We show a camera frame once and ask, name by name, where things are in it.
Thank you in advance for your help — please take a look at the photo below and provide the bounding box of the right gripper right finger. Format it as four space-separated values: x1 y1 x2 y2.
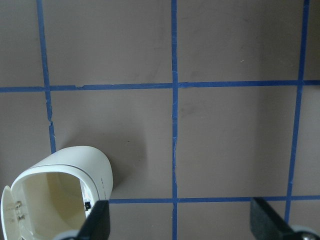
249 197 320 240

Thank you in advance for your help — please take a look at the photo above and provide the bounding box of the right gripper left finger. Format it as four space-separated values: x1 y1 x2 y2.
56 200 111 240

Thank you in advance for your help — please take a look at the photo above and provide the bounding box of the white plastic trash can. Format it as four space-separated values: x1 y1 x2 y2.
0 146 113 240

